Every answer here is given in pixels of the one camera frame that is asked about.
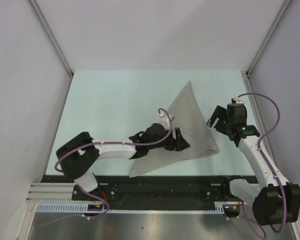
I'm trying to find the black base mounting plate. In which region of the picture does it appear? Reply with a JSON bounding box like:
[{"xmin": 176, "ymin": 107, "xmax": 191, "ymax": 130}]
[{"xmin": 40, "ymin": 173, "xmax": 263, "ymax": 217}]

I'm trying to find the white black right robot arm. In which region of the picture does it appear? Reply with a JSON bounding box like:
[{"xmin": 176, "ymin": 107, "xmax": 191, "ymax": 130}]
[{"xmin": 207, "ymin": 103, "xmax": 300, "ymax": 226}]

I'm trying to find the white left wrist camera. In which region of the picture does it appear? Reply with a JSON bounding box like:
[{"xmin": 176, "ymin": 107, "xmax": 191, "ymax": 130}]
[{"xmin": 158, "ymin": 113, "xmax": 175, "ymax": 129}]

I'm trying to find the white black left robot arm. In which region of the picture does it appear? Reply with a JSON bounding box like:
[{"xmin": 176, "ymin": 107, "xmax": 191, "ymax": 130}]
[{"xmin": 54, "ymin": 123, "xmax": 191, "ymax": 200}]

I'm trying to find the aluminium rail left front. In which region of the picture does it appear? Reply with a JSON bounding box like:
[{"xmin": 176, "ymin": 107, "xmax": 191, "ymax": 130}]
[{"xmin": 26, "ymin": 183, "xmax": 75, "ymax": 203}]

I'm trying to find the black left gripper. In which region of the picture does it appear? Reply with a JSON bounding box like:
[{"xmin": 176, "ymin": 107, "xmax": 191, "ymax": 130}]
[{"xmin": 148, "ymin": 127, "xmax": 190, "ymax": 152}]

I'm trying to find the left aluminium frame post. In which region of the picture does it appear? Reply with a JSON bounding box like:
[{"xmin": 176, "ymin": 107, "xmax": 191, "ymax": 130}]
[{"xmin": 26, "ymin": 0, "xmax": 74, "ymax": 79}]

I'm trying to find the grey cloth napkin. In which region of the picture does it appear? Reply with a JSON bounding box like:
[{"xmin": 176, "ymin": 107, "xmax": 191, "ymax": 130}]
[{"xmin": 128, "ymin": 81, "xmax": 220, "ymax": 178}]

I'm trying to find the white slotted cable duct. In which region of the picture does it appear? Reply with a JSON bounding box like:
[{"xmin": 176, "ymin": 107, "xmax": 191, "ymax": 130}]
[{"xmin": 36, "ymin": 202, "xmax": 225, "ymax": 215}]

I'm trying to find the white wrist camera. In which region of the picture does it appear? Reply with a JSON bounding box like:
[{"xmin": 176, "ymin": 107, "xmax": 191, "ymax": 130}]
[
  {"xmin": 158, "ymin": 113, "xmax": 175, "ymax": 129},
  {"xmin": 231, "ymin": 96, "xmax": 245, "ymax": 104}
]

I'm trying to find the right aluminium frame post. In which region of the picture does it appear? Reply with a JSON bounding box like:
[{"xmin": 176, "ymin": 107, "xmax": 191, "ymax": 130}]
[{"xmin": 245, "ymin": 0, "xmax": 295, "ymax": 77}]

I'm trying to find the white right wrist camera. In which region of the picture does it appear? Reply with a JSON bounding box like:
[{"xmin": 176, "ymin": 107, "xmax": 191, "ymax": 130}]
[{"xmin": 231, "ymin": 96, "xmax": 245, "ymax": 104}]

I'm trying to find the aluminium frame post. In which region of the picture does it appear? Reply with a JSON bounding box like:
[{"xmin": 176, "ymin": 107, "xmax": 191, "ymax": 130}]
[
  {"xmin": 245, "ymin": 0, "xmax": 295, "ymax": 77},
  {"xmin": 26, "ymin": 0, "xmax": 74, "ymax": 79}
]

